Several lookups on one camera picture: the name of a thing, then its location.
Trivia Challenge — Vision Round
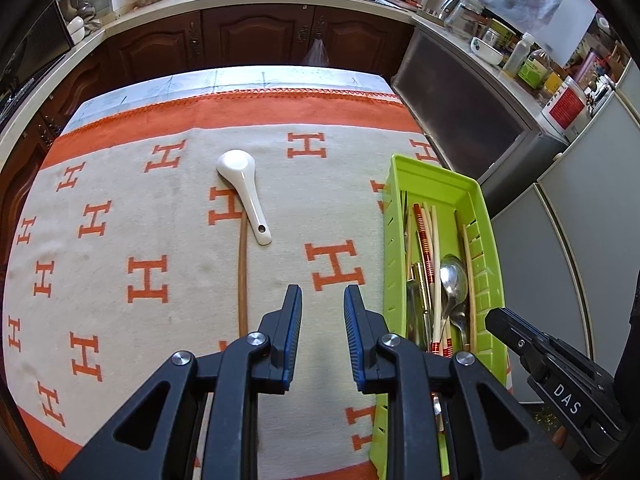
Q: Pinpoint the white tub with red label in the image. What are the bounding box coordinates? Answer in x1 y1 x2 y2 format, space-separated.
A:
542 77 588 136

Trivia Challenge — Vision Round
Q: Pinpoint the white kitchen countertop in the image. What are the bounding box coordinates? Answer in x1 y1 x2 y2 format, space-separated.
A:
0 0 551 171

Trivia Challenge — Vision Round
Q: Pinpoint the green plastic cutlery tray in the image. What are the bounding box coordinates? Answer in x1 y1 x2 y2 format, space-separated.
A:
369 154 508 480

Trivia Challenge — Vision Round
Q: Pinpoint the orange and beige printed blanket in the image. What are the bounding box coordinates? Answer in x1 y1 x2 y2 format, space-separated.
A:
2 87 512 480

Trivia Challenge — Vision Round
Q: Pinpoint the red striped chopstick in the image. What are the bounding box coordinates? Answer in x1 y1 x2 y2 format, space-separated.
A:
412 203 436 321

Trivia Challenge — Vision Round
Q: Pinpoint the large clear plastic bag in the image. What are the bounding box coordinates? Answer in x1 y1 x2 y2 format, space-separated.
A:
470 0 598 67

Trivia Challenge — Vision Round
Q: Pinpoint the grey steel appliance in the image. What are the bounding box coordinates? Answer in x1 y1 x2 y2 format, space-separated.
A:
390 25 571 196

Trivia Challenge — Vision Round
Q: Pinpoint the brown wooden chopstick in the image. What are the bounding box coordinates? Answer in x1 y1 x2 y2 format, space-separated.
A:
237 215 250 338

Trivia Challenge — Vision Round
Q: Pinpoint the bundle of chopsticks and cutlery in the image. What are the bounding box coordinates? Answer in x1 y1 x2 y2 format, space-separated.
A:
402 191 463 433

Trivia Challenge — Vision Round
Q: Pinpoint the silver metal spoon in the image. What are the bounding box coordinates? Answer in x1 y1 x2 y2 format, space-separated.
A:
439 255 471 350

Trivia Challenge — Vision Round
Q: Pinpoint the black kitchen appliance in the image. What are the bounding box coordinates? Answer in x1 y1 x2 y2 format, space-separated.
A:
0 0 73 111

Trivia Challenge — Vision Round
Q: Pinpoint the glass jug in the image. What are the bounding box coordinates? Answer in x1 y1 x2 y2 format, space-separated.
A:
442 0 486 41

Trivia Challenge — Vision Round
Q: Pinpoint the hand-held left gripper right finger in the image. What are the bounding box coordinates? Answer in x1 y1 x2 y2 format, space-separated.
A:
343 284 581 480

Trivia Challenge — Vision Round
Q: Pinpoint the white ceramic spoon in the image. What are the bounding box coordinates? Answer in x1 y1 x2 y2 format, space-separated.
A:
216 150 273 247

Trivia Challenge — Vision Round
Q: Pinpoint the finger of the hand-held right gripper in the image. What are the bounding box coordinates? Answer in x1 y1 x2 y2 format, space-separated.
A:
486 307 557 385

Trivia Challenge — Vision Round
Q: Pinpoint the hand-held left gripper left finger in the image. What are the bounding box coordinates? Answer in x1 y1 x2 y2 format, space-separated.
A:
60 284 304 480

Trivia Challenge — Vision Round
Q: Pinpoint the clear plastic bottle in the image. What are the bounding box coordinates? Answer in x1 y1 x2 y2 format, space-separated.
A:
502 32 536 78

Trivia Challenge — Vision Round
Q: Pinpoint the green label bottle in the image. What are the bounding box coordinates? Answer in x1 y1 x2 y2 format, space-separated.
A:
517 50 556 91

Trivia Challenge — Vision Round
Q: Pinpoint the white bowl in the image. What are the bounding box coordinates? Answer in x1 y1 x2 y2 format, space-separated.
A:
470 37 506 66

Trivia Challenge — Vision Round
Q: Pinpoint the hanging plastic bag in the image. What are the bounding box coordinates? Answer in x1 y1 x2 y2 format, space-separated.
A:
300 35 331 67

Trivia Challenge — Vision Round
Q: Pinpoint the pale grey cabinet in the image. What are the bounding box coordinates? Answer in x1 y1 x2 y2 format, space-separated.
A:
490 60 640 406

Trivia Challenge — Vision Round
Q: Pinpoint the pale plastic tablecloth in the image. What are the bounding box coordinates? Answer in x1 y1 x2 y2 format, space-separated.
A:
65 66 396 128

